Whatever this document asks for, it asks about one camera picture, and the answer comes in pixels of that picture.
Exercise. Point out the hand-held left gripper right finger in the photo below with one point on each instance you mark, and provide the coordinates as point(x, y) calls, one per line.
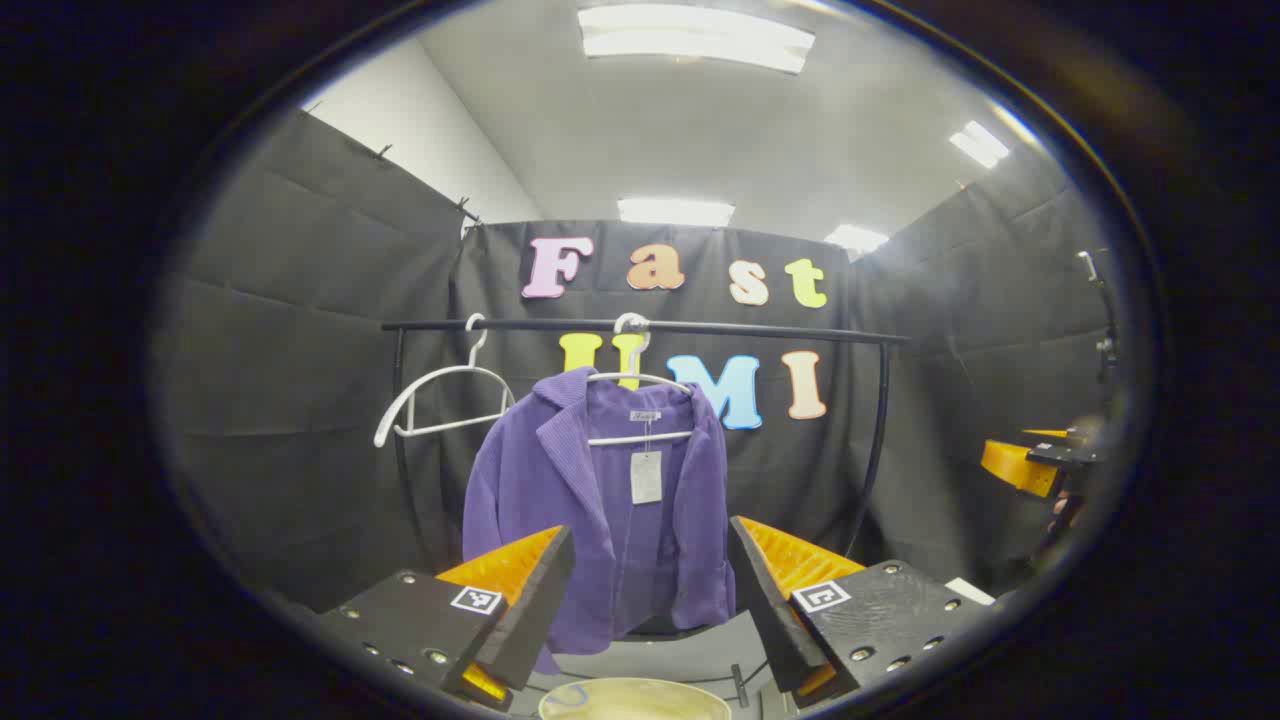
point(770, 610)

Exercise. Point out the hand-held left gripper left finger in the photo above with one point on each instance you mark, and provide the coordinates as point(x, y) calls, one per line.
point(535, 610)

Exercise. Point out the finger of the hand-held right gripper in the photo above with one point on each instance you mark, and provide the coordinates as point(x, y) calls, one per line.
point(1015, 468)
point(1045, 433)

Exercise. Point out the cream fabric laundry hamper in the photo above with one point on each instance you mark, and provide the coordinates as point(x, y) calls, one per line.
point(640, 700)

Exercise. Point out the white plastic clothes hanger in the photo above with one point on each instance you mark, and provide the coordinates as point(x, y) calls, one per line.
point(395, 410)
point(640, 376)

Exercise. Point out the black metal clothes rack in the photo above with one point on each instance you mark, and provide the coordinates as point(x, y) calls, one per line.
point(760, 331)

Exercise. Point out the black backdrop cloth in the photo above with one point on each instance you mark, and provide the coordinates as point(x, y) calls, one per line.
point(300, 350)

